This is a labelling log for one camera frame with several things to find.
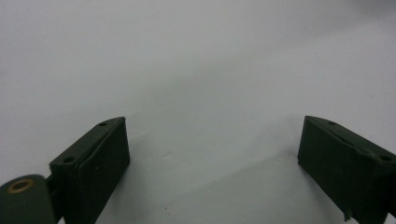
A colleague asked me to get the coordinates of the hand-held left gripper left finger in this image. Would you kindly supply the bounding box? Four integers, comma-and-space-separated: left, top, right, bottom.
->
49, 116, 131, 224

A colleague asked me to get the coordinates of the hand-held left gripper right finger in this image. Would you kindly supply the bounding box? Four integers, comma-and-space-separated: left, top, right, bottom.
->
297, 115, 396, 224

